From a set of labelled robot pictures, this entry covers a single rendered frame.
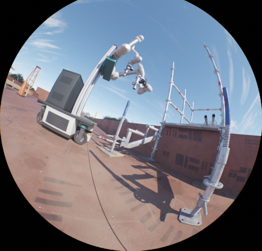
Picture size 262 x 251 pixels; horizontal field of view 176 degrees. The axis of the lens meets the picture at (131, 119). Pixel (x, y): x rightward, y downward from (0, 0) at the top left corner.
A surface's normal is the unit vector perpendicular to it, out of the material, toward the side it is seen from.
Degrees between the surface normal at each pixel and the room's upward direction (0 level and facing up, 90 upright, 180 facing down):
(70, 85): 90
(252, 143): 90
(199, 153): 90
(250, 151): 90
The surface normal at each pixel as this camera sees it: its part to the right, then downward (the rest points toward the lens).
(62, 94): 0.35, -0.03
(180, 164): -0.80, -0.36
